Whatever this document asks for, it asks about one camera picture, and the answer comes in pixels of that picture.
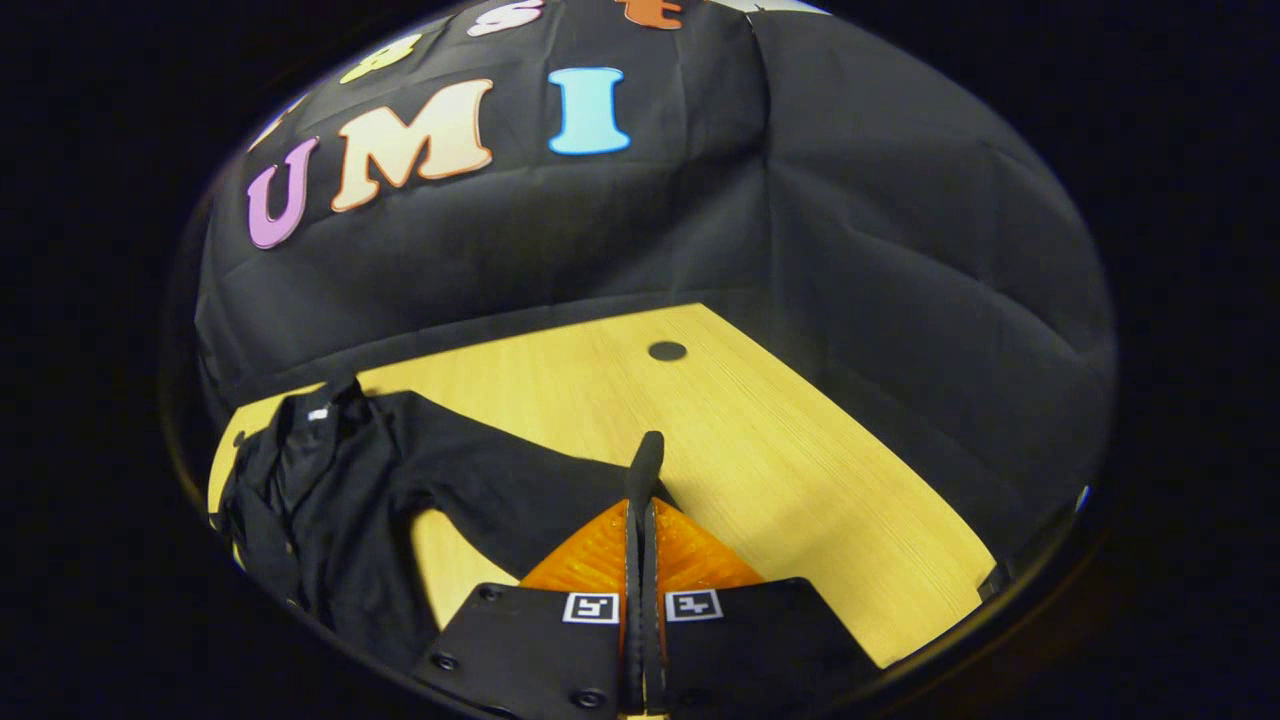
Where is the black buttoned shirt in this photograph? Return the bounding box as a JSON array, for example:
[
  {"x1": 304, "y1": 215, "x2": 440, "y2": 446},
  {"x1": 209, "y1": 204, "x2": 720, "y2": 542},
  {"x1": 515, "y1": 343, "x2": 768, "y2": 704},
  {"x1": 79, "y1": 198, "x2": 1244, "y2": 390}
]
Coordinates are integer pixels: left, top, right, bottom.
[{"x1": 215, "y1": 375, "x2": 681, "y2": 673}]

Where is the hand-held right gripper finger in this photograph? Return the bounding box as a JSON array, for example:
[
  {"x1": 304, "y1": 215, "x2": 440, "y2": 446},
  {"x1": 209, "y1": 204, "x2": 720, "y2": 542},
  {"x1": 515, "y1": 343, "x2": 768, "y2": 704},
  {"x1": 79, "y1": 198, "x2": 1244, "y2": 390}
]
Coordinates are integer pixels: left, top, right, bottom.
[
  {"x1": 413, "y1": 432, "x2": 647, "y2": 717},
  {"x1": 646, "y1": 432, "x2": 883, "y2": 717}
]

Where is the black backdrop cloth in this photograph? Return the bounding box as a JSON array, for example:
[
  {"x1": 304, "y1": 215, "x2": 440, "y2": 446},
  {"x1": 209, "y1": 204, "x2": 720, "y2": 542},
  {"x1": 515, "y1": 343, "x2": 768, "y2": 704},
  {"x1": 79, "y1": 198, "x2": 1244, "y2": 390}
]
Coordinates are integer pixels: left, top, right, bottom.
[{"x1": 190, "y1": 0, "x2": 1118, "y2": 581}]

